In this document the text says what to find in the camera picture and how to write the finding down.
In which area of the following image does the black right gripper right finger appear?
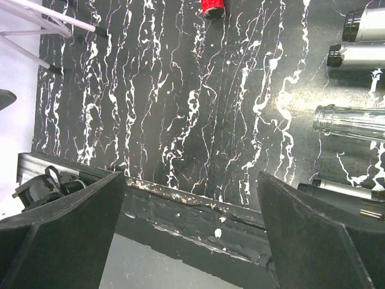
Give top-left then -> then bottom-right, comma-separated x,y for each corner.
257,172 -> 384,288

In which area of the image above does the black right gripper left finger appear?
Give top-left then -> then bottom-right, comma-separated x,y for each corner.
1,172 -> 125,288

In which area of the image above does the dark wine bottle white label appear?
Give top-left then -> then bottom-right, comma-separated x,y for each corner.
297,179 -> 384,222

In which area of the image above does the clear glass bottle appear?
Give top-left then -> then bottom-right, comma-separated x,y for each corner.
313,104 -> 384,142

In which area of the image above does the red glitter microphone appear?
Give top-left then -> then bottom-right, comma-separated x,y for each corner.
201,0 -> 225,20

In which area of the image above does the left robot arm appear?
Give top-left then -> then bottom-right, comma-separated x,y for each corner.
1,166 -> 125,288

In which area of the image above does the wine bottle silver foil lower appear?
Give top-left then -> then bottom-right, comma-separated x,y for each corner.
327,44 -> 384,69

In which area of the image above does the lilac music stand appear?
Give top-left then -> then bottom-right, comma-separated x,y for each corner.
1,0 -> 108,75

